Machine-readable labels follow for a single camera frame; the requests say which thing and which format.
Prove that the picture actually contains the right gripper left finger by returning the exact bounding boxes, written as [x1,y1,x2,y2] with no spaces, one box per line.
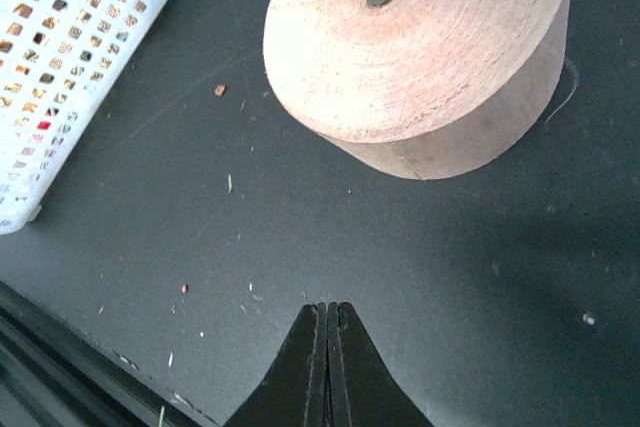
[226,303,328,427]

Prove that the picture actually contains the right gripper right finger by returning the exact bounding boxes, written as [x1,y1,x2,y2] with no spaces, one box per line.
[327,302,432,427]

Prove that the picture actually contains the small green christmas tree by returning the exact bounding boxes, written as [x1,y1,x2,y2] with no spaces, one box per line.
[263,0,570,180]

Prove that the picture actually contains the white perforated plastic basket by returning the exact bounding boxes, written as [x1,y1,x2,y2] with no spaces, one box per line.
[1,0,168,234]

